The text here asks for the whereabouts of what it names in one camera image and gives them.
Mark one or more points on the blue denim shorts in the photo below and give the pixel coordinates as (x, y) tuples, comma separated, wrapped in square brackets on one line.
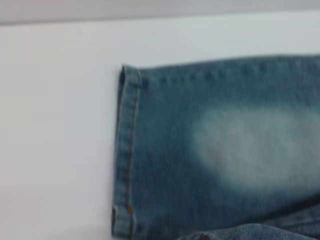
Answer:
[(200, 150)]

